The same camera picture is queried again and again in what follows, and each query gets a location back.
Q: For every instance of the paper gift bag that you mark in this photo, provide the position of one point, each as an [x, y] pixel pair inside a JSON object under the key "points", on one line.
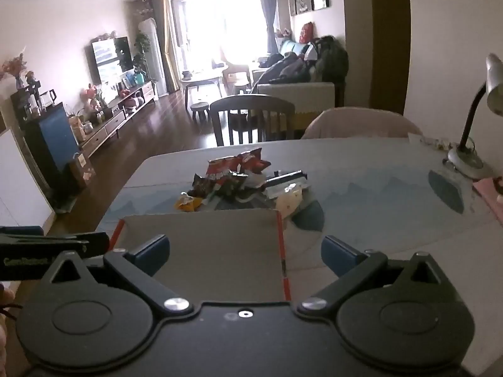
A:
{"points": [[82, 170]]}

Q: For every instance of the long tv cabinet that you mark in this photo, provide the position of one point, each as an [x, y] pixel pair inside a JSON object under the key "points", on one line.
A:
{"points": [[120, 111]]}

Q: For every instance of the yellow candy wrapper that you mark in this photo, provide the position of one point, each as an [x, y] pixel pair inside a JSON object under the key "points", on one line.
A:
{"points": [[188, 203]]}

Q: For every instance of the dark red snack bag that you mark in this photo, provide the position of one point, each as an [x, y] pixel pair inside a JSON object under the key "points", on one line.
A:
{"points": [[252, 161]]}

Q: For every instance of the person's left hand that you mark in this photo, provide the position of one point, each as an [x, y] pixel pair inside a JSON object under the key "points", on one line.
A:
{"points": [[7, 297]]}

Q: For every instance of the wall television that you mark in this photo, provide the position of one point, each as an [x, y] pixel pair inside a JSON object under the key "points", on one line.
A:
{"points": [[110, 59]]}

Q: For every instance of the white tower air conditioner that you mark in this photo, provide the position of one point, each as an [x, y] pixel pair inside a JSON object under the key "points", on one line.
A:
{"points": [[154, 59]]}

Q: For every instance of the pile of dark clothes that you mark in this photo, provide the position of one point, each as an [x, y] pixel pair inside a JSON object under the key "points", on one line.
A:
{"points": [[323, 60]]}

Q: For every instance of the black snack packet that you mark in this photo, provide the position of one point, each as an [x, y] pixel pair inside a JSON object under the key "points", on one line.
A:
{"points": [[226, 187]]}

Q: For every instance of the pink covered chair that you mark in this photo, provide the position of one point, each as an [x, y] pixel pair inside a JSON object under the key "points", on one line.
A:
{"points": [[346, 122]]}

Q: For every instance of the red cardboard box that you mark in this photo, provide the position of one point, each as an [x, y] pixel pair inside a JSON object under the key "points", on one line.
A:
{"points": [[234, 255]]}

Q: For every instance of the round coffee table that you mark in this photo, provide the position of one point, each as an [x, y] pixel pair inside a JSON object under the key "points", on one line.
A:
{"points": [[198, 79]]}

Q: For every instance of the pink paper sheet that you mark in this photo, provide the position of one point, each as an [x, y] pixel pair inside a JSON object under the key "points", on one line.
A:
{"points": [[490, 189]]}

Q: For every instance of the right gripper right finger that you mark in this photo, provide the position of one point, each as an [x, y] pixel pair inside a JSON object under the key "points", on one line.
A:
{"points": [[356, 271]]}

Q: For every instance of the small round stool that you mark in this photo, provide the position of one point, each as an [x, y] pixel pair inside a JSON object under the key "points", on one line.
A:
{"points": [[200, 111]]}

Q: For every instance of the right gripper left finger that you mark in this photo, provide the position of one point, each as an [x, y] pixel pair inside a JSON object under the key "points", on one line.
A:
{"points": [[134, 271]]}

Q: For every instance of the beige sofa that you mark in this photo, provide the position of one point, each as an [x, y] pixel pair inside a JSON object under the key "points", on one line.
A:
{"points": [[306, 97]]}

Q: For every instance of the cream speckled snack packet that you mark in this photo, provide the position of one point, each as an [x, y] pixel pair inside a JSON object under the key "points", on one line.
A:
{"points": [[288, 201]]}

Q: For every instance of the large red snack bag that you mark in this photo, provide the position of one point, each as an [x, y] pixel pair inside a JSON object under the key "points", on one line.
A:
{"points": [[218, 169]]}

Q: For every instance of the silver black foil packet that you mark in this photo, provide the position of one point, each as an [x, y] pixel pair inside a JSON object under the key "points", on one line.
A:
{"points": [[280, 184]]}

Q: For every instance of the dark wooden chair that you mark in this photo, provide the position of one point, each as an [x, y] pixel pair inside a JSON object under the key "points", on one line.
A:
{"points": [[253, 117]]}

